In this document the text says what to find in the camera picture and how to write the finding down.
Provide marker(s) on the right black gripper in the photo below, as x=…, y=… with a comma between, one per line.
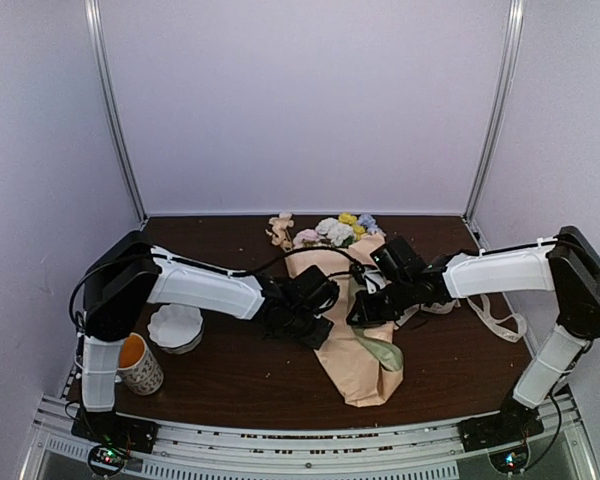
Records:
x=367, y=317

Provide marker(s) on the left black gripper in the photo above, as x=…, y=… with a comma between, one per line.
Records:
x=317, y=339

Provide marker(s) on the pink and green wrapping paper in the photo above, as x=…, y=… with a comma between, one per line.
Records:
x=364, y=365

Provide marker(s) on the blue flower stem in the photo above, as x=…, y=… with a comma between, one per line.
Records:
x=367, y=225

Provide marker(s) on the yellow flower stem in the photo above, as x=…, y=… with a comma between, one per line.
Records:
x=350, y=230

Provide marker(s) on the peach blossom stem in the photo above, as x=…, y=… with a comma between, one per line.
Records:
x=278, y=231

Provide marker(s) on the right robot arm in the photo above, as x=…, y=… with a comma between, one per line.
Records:
x=566, y=265

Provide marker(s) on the white scalloped bowl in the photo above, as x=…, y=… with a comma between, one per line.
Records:
x=176, y=329

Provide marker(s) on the patterned mug with orange inside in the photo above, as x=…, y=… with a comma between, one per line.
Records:
x=138, y=368

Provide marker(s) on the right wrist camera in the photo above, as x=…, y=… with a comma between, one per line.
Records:
x=366, y=279

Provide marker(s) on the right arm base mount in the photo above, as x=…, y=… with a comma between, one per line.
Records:
x=504, y=439

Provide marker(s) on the aluminium front rail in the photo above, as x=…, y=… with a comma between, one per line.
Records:
x=432, y=450

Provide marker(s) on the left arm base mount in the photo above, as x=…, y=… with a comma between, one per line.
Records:
x=118, y=440

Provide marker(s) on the right aluminium frame post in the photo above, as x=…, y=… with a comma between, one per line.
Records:
x=505, y=77

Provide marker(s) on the aluminium frame post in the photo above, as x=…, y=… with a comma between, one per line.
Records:
x=505, y=77
x=113, y=119

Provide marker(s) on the left aluminium frame post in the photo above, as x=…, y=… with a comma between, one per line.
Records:
x=113, y=119

